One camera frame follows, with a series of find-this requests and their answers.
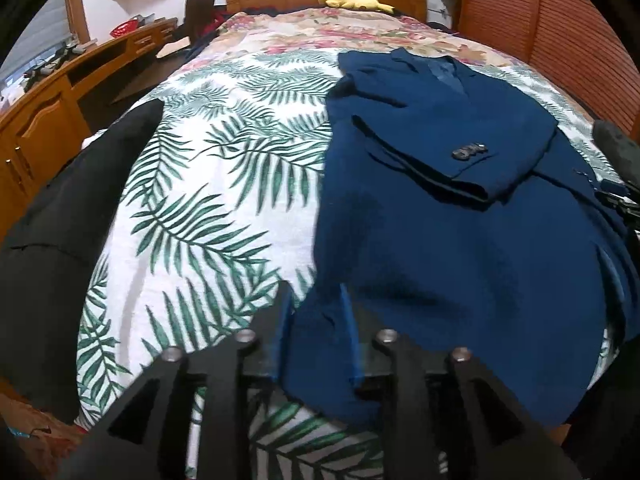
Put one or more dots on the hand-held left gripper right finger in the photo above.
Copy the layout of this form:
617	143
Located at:
355	360

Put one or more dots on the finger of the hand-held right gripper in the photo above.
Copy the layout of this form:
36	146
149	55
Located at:
614	190

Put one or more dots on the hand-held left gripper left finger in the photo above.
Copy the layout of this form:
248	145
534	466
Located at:
280	340

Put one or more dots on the navy blue blazer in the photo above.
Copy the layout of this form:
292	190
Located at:
450	250

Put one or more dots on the folded grey garment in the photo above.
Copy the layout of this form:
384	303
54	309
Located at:
617	150

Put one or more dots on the wooden louvred wardrobe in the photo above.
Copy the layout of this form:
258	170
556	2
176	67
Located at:
550	20

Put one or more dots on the leaf print bed sheet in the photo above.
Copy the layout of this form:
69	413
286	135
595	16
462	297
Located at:
210	170

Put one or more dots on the black jacket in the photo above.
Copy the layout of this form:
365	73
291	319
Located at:
50	220

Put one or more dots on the floral blanket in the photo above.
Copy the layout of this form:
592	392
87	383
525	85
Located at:
310	30

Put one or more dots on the wooden desk cabinet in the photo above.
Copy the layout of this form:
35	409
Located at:
45	125

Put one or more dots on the red garment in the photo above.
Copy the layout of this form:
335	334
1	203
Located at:
220	14

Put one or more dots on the dark wooden chair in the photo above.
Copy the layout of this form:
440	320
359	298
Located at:
200	10

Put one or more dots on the red basket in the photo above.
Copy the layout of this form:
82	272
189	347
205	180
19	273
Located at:
124	28

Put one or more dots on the black clamp tool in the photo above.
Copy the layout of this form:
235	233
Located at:
69	52
39	69

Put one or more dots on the grey window blind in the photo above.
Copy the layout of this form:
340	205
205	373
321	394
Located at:
40	35

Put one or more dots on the wooden window frame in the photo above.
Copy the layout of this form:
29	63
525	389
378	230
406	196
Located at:
77	10

